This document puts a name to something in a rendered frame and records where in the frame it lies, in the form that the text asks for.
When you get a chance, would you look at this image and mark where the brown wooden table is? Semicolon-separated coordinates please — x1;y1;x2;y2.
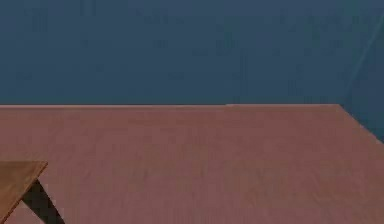
0;160;67;224

